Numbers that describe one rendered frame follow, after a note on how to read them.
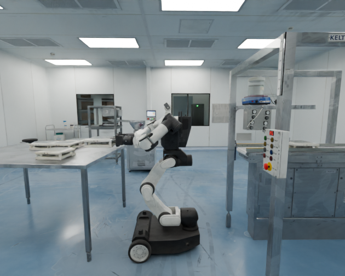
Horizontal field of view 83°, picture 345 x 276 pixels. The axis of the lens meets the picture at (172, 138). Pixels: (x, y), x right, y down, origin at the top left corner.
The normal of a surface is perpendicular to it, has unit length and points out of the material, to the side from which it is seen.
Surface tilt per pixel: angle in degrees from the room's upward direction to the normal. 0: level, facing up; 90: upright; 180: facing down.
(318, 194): 90
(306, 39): 90
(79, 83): 90
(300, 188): 90
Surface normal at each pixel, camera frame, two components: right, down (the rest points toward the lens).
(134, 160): 0.03, 0.11
